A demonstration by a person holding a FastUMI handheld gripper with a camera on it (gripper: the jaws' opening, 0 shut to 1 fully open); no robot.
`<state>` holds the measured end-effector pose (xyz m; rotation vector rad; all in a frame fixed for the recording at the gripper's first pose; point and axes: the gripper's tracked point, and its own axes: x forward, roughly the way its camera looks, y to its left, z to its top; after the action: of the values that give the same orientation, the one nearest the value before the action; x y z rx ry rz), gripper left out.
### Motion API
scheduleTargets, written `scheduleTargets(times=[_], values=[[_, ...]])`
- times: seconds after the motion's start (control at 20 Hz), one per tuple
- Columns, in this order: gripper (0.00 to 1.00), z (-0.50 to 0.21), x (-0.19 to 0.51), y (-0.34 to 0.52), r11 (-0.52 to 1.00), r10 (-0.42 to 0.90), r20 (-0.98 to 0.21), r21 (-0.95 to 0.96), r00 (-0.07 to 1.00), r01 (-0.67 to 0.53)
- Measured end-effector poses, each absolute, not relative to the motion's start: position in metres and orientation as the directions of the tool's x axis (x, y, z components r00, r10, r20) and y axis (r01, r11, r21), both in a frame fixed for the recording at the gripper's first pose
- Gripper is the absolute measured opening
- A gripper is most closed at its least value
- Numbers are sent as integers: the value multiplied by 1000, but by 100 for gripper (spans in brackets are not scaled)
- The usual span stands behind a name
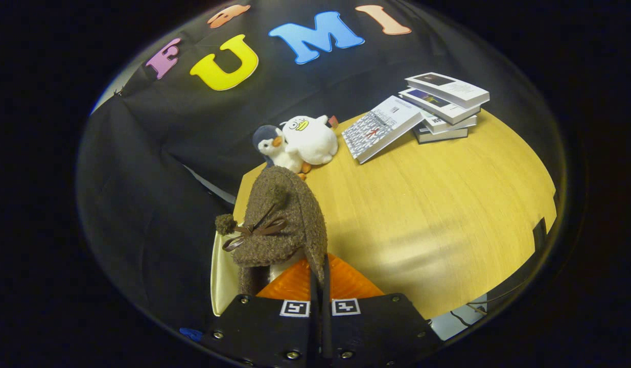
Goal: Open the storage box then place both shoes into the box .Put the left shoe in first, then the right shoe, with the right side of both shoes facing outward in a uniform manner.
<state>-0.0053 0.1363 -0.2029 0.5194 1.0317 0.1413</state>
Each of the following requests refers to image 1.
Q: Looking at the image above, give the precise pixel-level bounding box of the black backdrop cloth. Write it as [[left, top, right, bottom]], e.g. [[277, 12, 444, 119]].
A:
[[76, 0, 566, 338]]

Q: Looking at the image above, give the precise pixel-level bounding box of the plain white book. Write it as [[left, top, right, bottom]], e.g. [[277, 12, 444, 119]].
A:
[[423, 115, 478, 134]]

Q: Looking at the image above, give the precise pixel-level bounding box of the beige fabric storage box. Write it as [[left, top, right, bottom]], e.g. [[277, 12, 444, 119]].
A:
[[210, 225, 244, 316]]

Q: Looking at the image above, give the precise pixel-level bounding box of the white duck plush toy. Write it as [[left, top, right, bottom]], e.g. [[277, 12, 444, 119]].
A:
[[279, 114, 339, 165]]

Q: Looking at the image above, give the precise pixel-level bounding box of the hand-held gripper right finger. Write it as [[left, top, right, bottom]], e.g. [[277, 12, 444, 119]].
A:
[[321, 253, 443, 368]]

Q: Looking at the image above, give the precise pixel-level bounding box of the patterned cover book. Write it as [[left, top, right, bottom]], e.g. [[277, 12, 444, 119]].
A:
[[342, 95, 424, 165]]

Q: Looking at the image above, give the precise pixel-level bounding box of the dark grey book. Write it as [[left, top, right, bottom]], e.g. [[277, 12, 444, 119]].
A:
[[412, 124, 469, 144]]

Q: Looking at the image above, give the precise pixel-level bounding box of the white book with dark picture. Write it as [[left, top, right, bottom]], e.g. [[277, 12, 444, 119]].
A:
[[405, 72, 490, 109]]

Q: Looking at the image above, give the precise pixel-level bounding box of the brown fuzzy shoe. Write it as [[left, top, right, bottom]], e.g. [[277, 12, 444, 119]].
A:
[[215, 165, 329, 296]]

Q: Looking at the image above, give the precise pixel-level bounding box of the grey penguin plush toy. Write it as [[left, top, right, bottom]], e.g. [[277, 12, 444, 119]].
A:
[[252, 125, 312, 180]]

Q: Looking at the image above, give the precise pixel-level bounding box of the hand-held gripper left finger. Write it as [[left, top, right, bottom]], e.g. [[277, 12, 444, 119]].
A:
[[200, 258, 320, 368]]

